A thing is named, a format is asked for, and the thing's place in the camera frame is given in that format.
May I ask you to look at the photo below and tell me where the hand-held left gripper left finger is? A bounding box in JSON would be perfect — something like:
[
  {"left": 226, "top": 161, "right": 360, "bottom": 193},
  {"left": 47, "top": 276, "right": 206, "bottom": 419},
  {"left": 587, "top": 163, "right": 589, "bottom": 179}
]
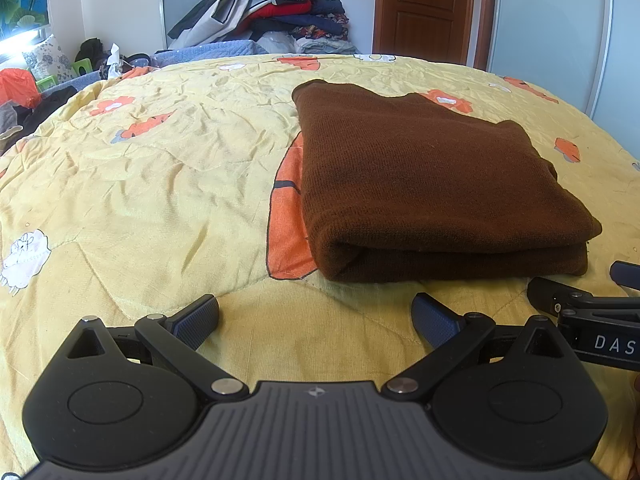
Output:
[{"left": 60, "top": 294, "right": 249, "bottom": 402}]

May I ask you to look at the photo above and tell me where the green stool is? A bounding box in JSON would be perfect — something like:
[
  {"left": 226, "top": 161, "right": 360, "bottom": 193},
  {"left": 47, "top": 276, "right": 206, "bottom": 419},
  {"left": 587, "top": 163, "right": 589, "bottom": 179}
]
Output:
[{"left": 35, "top": 60, "right": 93, "bottom": 92}]

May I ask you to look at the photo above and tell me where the grey framed panel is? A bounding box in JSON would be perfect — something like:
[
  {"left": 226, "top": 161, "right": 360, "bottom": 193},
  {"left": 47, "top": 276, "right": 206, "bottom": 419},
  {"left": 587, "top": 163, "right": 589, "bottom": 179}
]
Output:
[{"left": 159, "top": 0, "right": 221, "bottom": 50}]

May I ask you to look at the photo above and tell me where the pile of clothes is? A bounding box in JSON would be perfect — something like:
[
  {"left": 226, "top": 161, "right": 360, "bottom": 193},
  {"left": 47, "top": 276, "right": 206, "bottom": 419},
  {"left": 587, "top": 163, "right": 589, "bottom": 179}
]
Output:
[{"left": 167, "top": 0, "right": 361, "bottom": 56}]

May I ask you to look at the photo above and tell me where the dark cloth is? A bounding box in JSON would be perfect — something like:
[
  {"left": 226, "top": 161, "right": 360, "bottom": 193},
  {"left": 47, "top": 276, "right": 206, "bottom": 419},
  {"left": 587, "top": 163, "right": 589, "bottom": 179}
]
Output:
[{"left": 0, "top": 85, "right": 78, "bottom": 156}]

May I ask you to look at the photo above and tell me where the brown knit sweater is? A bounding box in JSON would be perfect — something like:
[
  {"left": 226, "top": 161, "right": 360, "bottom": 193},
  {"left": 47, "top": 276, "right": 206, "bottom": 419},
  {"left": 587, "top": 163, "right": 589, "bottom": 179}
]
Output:
[{"left": 291, "top": 80, "right": 603, "bottom": 283}]

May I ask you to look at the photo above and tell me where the yellow printed quilt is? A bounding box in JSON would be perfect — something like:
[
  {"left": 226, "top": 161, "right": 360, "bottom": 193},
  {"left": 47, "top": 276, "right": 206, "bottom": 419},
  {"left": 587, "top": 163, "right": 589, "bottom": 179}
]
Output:
[{"left": 0, "top": 52, "right": 640, "bottom": 480}]

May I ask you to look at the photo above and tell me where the black bag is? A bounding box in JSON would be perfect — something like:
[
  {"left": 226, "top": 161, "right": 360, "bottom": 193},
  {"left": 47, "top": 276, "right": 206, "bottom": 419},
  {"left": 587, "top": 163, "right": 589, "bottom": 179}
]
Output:
[{"left": 75, "top": 37, "right": 103, "bottom": 68}]

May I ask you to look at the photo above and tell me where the brown wooden door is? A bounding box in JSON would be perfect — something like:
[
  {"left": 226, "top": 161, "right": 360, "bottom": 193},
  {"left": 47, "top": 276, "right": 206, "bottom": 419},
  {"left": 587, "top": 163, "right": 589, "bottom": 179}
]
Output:
[{"left": 372, "top": 0, "right": 501, "bottom": 68}]

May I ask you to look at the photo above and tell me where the white sliding wardrobe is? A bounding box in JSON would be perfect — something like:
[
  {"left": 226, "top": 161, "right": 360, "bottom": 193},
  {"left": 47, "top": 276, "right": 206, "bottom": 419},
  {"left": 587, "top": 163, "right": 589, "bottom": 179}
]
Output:
[{"left": 487, "top": 0, "right": 640, "bottom": 161}]

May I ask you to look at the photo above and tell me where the blue quilted blanket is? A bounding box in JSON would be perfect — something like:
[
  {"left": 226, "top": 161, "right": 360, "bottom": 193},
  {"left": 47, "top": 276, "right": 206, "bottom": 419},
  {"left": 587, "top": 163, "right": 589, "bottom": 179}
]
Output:
[{"left": 150, "top": 40, "right": 271, "bottom": 68}]

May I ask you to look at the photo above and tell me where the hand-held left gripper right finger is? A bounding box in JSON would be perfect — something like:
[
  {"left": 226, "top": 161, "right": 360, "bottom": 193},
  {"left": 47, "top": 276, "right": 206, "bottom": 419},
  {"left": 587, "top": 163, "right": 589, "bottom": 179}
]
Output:
[{"left": 381, "top": 292, "right": 571, "bottom": 403}]

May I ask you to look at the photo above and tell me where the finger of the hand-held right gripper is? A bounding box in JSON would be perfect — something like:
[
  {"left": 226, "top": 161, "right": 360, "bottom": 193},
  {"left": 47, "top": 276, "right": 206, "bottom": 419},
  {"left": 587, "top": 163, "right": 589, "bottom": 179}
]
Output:
[
  {"left": 610, "top": 260, "right": 640, "bottom": 292},
  {"left": 527, "top": 277, "right": 640, "bottom": 318}
]

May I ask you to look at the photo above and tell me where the white tissue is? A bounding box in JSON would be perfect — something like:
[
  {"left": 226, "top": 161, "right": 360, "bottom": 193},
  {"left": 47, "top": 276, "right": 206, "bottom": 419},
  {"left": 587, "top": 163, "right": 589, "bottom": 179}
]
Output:
[{"left": 100, "top": 44, "right": 123, "bottom": 78}]

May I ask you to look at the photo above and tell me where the orange cloth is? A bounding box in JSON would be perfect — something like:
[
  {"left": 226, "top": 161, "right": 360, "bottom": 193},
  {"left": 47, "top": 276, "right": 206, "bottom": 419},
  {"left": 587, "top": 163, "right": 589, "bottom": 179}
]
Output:
[{"left": 0, "top": 69, "right": 41, "bottom": 108}]

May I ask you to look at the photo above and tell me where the floral pillow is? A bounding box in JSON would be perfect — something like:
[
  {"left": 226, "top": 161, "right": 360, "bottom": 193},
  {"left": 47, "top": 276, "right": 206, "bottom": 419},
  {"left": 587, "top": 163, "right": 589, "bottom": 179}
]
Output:
[{"left": 22, "top": 35, "right": 76, "bottom": 81}]

